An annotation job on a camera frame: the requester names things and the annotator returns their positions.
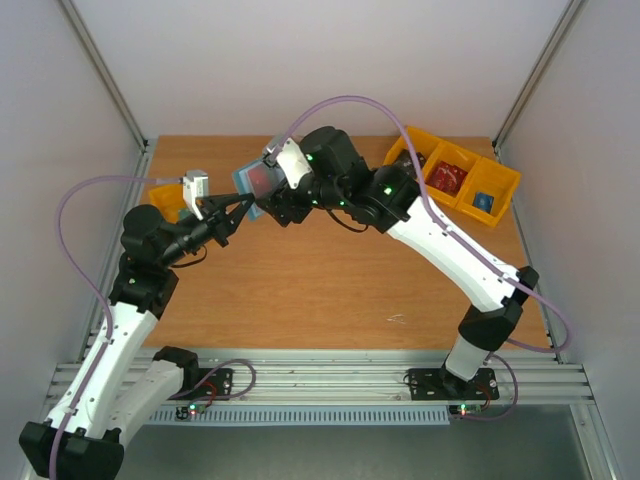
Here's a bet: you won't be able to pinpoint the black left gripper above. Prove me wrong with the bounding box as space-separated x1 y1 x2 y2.
159 191 254 268

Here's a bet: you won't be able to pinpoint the teal leather card holder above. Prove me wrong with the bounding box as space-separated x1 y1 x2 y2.
232 159 285 199

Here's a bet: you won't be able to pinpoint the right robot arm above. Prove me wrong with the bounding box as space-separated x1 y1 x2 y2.
257 126 539 398

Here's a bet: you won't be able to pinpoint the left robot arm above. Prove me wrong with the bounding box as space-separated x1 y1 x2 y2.
19 194 255 479

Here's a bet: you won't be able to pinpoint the red card in holder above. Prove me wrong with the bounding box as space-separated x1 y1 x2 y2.
247 164 279 198

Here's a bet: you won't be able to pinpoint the red cards in bin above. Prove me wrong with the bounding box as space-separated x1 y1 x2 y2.
427 161 468 196

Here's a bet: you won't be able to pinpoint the blue card in bin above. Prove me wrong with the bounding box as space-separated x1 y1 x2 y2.
473 192 494 214

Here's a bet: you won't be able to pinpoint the small yellow bin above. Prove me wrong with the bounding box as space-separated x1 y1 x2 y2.
148 184 186 223

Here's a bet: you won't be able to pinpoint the black items in bin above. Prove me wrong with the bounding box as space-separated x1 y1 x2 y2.
393 149 427 179

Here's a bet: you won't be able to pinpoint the yellow three-compartment bin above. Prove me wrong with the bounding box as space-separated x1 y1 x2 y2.
407 126 521 227

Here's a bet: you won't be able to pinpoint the left circuit board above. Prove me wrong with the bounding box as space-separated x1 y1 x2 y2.
174 403 207 421

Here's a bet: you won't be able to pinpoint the circuit board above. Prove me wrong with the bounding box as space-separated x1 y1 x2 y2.
174 403 207 421
449 403 484 418

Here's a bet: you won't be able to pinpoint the right circuit board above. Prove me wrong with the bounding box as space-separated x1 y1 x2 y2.
449 403 484 418

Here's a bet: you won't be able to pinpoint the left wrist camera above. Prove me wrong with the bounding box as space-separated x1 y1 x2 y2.
182 170 209 220

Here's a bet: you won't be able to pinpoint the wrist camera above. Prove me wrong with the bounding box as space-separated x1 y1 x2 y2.
263 137 312 190
182 170 209 220

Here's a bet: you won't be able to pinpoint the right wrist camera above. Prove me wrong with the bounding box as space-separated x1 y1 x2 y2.
263 137 312 190

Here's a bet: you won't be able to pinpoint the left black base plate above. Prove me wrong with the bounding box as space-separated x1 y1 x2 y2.
170 367 234 401

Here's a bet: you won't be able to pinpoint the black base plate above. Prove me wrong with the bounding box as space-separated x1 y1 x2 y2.
170 367 234 401
403 367 500 402

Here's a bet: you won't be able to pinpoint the grey slotted cable duct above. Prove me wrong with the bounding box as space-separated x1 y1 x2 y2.
148 405 450 427

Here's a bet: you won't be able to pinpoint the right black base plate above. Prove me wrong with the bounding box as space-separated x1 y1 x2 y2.
403 367 500 402

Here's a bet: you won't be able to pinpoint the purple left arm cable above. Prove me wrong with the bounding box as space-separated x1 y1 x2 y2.
49 175 187 480

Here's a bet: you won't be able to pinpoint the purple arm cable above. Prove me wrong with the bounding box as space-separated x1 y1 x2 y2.
272 95 572 421
49 175 187 480

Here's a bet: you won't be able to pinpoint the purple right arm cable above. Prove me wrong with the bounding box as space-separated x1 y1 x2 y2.
272 95 572 421

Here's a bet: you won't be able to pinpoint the aluminium frame rail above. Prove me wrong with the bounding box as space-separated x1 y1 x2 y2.
197 349 594 405

